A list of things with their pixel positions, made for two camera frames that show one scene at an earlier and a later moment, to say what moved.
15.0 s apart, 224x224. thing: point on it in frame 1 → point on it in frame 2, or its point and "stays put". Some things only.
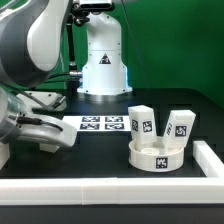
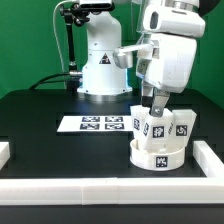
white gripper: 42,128 → 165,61
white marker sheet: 98,123 stays put
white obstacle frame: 165,190 stays put
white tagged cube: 178,128 stays put
